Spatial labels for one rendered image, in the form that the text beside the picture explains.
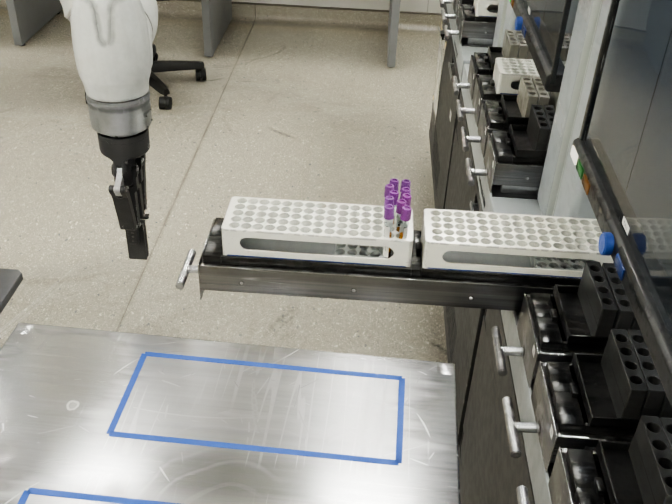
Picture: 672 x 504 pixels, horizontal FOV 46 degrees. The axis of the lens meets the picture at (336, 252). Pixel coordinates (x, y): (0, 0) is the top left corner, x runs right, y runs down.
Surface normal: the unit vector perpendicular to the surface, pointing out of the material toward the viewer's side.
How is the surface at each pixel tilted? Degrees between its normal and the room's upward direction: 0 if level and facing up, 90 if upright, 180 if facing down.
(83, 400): 0
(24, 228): 0
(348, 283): 90
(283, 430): 0
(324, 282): 90
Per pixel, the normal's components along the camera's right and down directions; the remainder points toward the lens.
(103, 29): 0.11, 0.43
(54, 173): 0.04, -0.82
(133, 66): 0.66, 0.47
